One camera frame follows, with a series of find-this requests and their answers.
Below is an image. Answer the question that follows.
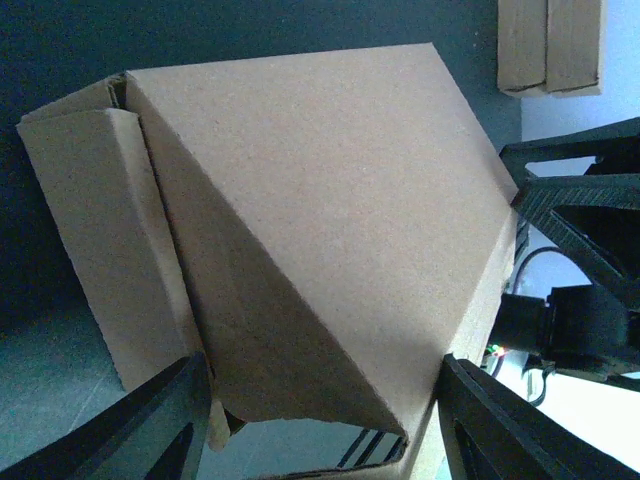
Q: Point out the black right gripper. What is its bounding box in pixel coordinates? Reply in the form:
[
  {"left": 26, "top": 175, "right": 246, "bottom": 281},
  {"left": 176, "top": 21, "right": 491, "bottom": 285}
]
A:
[{"left": 512, "top": 174, "right": 639, "bottom": 380}]

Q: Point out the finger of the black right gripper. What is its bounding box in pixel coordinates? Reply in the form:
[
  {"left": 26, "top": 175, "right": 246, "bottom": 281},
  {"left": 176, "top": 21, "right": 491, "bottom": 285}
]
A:
[{"left": 499, "top": 117, "right": 639, "bottom": 183}]

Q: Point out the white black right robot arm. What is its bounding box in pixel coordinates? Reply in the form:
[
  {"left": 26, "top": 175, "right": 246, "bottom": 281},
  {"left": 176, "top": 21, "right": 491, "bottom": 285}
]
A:
[{"left": 490, "top": 118, "right": 639, "bottom": 389}]

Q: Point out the folded cardboard box front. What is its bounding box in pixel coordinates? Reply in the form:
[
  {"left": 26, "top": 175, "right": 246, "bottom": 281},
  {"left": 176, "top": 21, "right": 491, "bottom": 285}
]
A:
[{"left": 545, "top": 0, "right": 607, "bottom": 97}]

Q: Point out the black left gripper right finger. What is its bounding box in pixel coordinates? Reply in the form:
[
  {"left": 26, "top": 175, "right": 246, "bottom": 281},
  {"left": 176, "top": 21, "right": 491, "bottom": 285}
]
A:
[{"left": 436, "top": 354, "right": 639, "bottom": 480}]

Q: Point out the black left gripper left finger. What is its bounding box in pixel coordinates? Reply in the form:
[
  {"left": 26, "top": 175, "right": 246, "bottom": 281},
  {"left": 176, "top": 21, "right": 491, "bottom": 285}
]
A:
[{"left": 1, "top": 353, "right": 211, "bottom": 479}]

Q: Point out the cardboard box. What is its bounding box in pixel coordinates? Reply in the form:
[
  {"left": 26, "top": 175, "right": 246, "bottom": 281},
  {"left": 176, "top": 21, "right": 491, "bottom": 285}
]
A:
[
  {"left": 17, "top": 43, "right": 516, "bottom": 479},
  {"left": 545, "top": 0, "right": 607, "bottom": 97},
  {"left": 497, "top": 0, "right": 548, "bottom": 98}
]

